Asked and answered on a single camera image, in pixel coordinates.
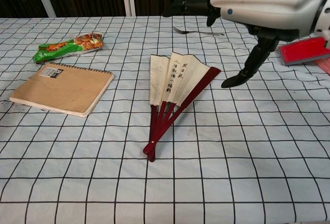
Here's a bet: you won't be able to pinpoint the red ink pad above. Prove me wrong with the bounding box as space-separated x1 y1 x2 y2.
277 36 328 67

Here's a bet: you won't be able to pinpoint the green orange snack packet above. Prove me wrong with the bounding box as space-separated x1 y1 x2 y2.
32 31 105 64

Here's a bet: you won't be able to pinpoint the kraft brown spiral notebook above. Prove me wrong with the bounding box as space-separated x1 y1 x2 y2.
9 62 115 118

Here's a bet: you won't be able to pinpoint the white black grid tablecloth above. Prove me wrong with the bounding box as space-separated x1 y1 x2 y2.
0 15 330 224

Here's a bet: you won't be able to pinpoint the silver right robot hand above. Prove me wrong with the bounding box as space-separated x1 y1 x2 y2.
162 0 326 89

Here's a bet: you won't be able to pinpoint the pink red flat lid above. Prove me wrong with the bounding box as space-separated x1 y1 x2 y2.
316 59 330 76

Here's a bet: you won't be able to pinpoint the metal fork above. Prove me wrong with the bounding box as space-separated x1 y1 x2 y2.
172 26 225 38

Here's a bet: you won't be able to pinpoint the paper folding fan red ribs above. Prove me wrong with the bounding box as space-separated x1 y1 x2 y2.
143 51 222 162

